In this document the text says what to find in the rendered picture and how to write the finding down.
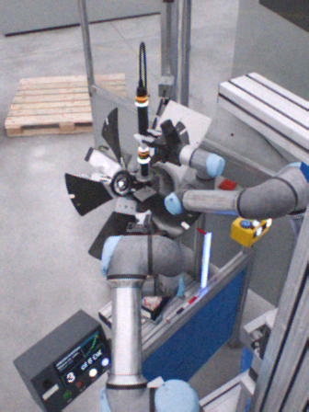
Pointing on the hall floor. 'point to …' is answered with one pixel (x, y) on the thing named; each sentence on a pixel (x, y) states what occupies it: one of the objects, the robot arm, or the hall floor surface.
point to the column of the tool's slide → (170, 44)
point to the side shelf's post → (199, 247)
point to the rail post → (241, 305)
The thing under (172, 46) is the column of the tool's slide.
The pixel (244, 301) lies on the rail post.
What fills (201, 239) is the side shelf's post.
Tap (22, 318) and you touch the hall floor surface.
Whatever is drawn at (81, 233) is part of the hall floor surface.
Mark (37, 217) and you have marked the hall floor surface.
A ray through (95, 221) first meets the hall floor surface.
